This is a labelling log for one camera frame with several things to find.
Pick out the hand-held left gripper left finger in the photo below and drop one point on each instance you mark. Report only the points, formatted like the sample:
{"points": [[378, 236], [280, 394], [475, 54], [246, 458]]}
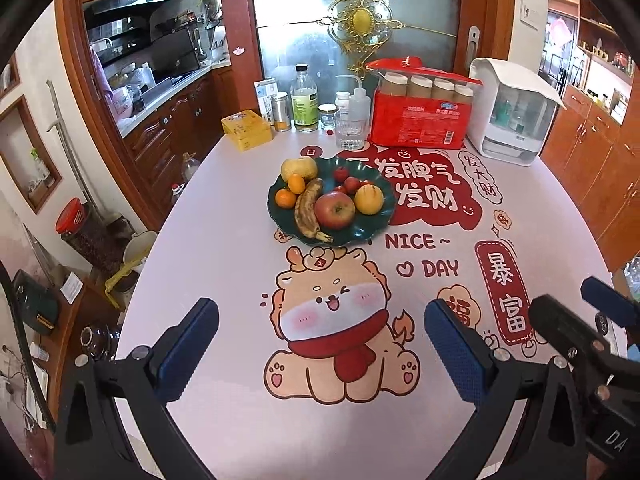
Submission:
{"points": [[187, 345]]}

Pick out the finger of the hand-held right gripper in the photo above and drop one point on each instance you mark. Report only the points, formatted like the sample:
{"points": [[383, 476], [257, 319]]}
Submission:
{"points": [[565, 330], [607, 297]]}

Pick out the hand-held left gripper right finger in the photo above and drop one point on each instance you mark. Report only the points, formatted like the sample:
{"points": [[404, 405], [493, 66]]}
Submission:
{"points": [[457, 355]]}

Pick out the dark green scalloped plate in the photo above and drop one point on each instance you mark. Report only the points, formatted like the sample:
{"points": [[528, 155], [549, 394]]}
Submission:
{"points": [[367, 227]]}

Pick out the orange mandarin with stem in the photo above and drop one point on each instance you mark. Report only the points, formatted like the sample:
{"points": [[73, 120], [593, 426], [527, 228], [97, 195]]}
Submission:
{"points": [[286, 199]]}

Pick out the red apple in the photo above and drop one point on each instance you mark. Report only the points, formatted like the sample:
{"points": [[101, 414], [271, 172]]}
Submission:
{"points": [[334, 210]]}

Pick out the dark ceramic pot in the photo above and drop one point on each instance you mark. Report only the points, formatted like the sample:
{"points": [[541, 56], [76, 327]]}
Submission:
{"points": [[97, 342]]}

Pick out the yellow plastic bag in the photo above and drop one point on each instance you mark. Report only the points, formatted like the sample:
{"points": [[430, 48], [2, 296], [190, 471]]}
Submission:
{"points": [[120, 277]]}

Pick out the white bucket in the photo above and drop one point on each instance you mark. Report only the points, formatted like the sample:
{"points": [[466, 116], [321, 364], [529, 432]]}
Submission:
{"points": [[140, 250]]}

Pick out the brown wooden side cabinet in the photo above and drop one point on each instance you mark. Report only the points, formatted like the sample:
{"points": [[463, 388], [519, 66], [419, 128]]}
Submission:
{"points": [[595, 160]]}

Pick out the clear container with red lid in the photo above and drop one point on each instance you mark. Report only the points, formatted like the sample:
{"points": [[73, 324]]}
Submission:
{"points": [[85, 235]]}

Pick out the small bottle with red cap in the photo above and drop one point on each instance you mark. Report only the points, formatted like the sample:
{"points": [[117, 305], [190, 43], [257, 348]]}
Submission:
{"points": [[176, 195]]}

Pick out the dark green handbag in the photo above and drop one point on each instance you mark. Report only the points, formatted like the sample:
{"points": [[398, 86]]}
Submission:
{"points": [[35, 305]]}

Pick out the plastic oil bottle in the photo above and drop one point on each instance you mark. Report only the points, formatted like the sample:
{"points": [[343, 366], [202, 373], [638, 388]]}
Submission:
{"points": [[190, 167]]}

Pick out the yellow orange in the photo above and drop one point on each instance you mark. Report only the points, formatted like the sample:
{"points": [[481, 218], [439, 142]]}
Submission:
{"points": [[369, 200]]}

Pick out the spotted ripe banana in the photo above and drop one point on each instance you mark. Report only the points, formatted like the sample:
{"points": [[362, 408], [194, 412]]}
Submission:
{"points": [[306, 210]]}

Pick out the small orange kumquat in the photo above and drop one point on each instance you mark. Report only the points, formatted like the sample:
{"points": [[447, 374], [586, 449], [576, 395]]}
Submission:
{"points": [[296, 183]]}

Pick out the white cup dispenser box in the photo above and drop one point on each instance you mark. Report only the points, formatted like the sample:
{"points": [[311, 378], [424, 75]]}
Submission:
{"points": [[515, 110]]}

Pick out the brown wooden kitchen base cabinet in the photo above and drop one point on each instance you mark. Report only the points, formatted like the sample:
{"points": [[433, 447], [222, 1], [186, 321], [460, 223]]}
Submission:
{"points": [[170, 135]]}

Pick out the pale yellow pear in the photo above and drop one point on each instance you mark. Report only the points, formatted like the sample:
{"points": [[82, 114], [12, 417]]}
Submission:
{"points": [[300, 166]]}

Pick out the yellow tin box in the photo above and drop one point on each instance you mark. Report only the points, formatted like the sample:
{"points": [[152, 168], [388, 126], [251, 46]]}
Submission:
{"points": [[245, 130]]}

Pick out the red package of paper cups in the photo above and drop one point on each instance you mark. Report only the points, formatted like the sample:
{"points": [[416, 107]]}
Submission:
{"points": [[415, 125]]}

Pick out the grey mop pole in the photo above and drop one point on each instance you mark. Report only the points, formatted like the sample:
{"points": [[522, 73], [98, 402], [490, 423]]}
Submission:
{"points": [[70, 140]]}

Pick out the clear drinking glass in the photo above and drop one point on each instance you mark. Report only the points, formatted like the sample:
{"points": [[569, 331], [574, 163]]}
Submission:
{"points": [[350, 132]]}

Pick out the silver metal can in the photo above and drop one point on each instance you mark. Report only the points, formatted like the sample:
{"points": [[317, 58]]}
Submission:
{"points": [[280, 112]]}

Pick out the white paper carton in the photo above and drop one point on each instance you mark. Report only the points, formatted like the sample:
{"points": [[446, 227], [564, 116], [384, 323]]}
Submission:
{"points": [[265, 95]]}

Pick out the small jar with gold lid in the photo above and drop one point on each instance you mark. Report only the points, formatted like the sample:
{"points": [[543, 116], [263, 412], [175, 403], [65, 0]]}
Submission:
{"points": [[327, 117]]}

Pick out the glass bottle with black cap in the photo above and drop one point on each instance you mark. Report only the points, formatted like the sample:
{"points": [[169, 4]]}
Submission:
{"points": [[305, 105]]}

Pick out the clear squeeze wash bottle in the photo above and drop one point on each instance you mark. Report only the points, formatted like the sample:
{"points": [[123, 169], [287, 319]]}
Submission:
{"points": [[357, 105]]}

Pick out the white plastic jug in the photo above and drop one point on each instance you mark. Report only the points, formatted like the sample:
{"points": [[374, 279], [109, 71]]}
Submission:
{"points": [[148, 74]]}

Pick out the white pill bottle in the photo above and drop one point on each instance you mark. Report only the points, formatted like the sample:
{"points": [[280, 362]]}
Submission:
{"points": [[342, 100]]}

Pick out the pink hanging cloth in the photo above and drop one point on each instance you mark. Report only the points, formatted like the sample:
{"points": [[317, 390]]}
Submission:
{"points": [[102, 70]]}

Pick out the black microwave oven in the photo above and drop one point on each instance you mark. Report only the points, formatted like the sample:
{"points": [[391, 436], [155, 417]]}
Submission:
{"points": [[175, 52]]}

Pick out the wooden wall niche frame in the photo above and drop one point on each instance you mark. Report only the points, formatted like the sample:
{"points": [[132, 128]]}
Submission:
{"points": [[50, 170]]}

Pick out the white light switch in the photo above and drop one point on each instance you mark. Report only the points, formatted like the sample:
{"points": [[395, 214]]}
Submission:
{"points": [[530, 14]]}

